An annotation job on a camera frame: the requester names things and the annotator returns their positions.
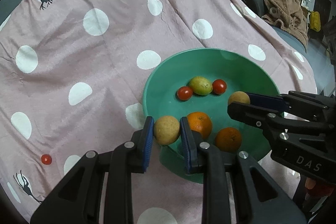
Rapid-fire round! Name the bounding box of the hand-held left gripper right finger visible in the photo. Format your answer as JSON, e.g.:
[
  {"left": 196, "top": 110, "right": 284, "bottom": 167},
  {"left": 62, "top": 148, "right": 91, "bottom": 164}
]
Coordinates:
[{"left": 179, "top": 116, "right": 307, "bottom": 224}]

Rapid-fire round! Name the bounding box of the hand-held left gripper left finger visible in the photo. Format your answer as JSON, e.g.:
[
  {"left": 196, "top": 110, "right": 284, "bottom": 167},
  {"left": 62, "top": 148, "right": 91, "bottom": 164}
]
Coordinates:
[{"left": 30, "top": 116, "right": 155, "bottom": 224}]

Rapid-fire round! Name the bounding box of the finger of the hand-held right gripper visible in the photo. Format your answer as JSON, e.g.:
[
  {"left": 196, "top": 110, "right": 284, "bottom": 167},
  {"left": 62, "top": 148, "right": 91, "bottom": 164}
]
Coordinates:
[
  {"left": 227, "top": 101, "right": 326, "bottom": 133},
  {"left": 245, "top": 91, "right": 334, "bottom": 121}
]

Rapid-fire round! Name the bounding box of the small tan round fruit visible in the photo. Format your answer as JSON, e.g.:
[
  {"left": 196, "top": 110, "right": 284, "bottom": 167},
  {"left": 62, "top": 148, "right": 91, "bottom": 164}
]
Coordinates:
[
  {"left": 154, "top": 115, "right": 181, "bottom": 145},
  {"left": 228, "top": 91, "right": 251, "bottom": 106}
]

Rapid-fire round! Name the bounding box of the orange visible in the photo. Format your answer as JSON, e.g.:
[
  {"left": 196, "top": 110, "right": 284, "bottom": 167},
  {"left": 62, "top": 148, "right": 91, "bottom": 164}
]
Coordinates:
[
  {"left": 186, "top": 112, "right": 213, "bottom": 139},
  {"left": 215, "top": 127, "right": 242, "bottom": 153}
]

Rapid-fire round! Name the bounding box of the green plastic bowl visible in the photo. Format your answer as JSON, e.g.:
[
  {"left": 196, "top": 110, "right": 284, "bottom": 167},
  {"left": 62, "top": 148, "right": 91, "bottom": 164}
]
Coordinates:
[{"left": 142, "top": 48, "right": 285, "bottom": 184}]

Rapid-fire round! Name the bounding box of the yellow-green spotted fruit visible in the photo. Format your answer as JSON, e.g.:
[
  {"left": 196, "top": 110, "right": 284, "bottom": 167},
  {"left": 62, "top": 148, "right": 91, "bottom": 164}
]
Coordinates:
[{"left": 189, "top": 76, "right": 213, "bottom": 95}]

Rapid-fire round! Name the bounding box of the person's right hand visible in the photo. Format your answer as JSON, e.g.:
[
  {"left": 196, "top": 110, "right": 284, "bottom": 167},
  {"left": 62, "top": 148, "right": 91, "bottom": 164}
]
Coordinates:
[{"left": 304, "top": 177, "right": 335, "bottom": 197}]

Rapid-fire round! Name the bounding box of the brown fleece garment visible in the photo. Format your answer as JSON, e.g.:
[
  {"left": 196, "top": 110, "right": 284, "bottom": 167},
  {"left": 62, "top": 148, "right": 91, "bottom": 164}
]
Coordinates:
[{"left": 261, "top": 0, "right": 310, "bottom": 52}]

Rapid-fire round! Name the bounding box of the yellow bag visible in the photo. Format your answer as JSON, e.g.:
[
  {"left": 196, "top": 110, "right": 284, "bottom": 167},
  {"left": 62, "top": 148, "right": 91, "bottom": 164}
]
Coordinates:
[{"left": 309, "top": 11, "right": 321, "bottom": 32}]

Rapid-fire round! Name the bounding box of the pink polka dot blanket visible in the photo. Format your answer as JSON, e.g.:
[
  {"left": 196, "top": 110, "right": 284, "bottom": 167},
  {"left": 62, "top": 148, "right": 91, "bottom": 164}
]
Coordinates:
[{"left": 0, "top": 0, "right": 319, "bottom": 224}]

